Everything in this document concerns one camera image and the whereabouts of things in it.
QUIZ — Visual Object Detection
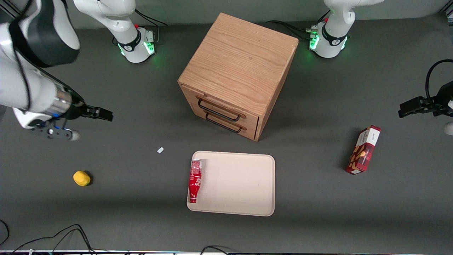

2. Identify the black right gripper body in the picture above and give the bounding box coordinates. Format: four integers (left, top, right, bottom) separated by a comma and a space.
68, 94, 94, 121

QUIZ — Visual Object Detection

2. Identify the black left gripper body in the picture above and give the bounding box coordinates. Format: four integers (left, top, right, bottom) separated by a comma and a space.
429, 81, 453, 118

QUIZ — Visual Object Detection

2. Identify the red coke bottle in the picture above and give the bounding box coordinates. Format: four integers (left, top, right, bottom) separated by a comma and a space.
189, 159, 203, 204

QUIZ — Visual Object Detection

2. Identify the beige plastic tray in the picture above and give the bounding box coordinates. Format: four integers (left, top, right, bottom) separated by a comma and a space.
187, 151, 276, 217

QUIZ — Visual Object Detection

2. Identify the red snack box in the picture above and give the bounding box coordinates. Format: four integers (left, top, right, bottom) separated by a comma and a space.
346, 125, 382, 175

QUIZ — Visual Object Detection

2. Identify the yellow lemon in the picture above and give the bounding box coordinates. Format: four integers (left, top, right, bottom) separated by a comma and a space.
73, 171, 92, 187

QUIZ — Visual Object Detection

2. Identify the wooden drawer cabinet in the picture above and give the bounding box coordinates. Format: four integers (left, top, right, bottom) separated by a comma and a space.
178, 12, 299, 142

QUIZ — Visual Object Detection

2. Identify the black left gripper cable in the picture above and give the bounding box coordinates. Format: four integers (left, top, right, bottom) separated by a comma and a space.
425, 59, 453, 104

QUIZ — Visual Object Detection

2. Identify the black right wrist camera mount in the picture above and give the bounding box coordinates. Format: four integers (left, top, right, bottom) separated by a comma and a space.
30, 120, 81, 142

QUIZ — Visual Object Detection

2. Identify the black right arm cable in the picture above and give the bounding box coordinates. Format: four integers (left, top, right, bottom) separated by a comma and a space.
9, 0, 85, 114

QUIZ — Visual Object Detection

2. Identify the black right base cable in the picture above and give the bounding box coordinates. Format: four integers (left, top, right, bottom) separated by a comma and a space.
134, 6, 167, 27

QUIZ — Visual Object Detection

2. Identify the black base cable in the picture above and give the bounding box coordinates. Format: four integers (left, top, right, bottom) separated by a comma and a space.
134, 6, 167, 27
265, 11, 331, 41

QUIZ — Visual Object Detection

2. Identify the black metal drawer handle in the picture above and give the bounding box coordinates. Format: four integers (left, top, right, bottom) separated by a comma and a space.
197, 98, 241, 122
205, 113, 244, 134

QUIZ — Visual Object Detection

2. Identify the black looped floor cable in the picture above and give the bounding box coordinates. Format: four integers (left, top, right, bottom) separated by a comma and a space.
11, 224, 97, 254

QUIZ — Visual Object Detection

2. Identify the black curved edge cable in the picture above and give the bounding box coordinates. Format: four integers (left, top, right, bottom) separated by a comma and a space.
0, 220, 10, 247

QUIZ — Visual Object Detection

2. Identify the black left base cable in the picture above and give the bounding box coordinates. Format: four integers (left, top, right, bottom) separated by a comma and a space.
265, 11, 331, 41

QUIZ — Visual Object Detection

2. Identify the black short edge cable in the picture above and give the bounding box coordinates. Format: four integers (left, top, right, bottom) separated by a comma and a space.
200, 245, 231, 255

